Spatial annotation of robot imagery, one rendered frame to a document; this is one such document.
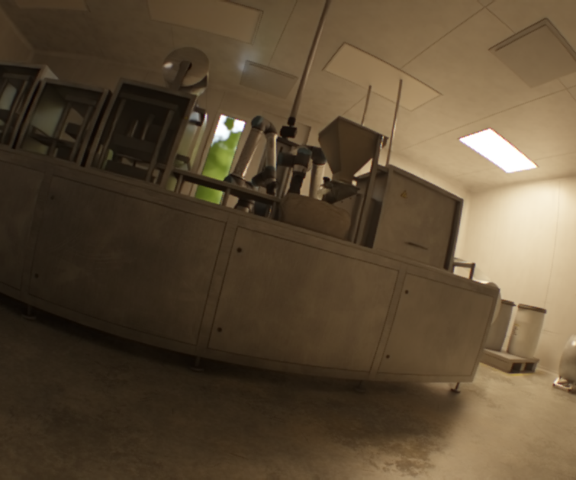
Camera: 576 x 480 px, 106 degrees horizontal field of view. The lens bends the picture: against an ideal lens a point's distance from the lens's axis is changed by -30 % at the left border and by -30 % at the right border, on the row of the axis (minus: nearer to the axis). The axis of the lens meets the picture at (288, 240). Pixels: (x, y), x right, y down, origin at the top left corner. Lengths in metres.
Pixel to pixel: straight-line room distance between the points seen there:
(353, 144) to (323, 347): 1.16
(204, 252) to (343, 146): 1.02
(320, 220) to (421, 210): 0.75
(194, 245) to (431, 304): 1.34
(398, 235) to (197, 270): 1.18
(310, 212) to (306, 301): 0.44
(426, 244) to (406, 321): 0.55
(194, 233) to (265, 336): 0.58
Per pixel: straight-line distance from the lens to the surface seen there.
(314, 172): 2.64
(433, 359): 2.05
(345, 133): 1.88
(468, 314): 2.16
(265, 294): 1.43
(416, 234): 2.01
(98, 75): 5.00
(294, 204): 1.54
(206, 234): 1.38
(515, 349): 4.13
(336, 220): 1.60
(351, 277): 1.56
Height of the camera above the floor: 0.66
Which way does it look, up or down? 3 degrees up
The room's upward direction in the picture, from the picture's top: 15 degrees clockwise
